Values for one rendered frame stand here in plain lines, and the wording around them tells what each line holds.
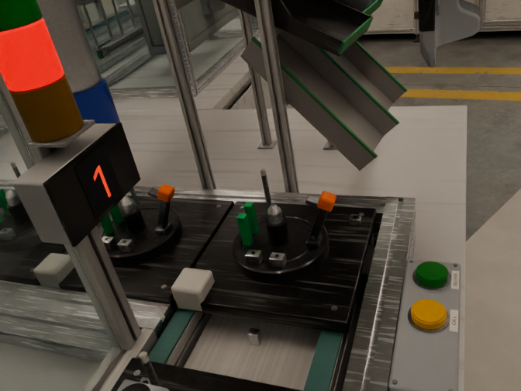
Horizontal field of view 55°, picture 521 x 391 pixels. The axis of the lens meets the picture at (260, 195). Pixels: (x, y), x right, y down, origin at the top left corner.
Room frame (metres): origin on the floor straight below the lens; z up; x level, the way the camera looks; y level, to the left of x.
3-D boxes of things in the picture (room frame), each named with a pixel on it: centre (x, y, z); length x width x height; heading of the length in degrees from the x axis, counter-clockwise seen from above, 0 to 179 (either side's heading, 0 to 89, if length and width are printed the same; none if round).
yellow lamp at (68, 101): (0.45, 0.18, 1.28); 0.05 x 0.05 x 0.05
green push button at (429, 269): (0.47, -0.20, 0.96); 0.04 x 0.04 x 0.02
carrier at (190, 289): (0.57, -0.01, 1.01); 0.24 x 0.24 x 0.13; 65
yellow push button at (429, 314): (0.41, -0.17, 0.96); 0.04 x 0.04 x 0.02
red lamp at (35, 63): (0.45, 0.18, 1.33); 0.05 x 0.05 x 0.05
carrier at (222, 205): (0.68, 0.21, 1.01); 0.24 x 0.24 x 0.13; 65
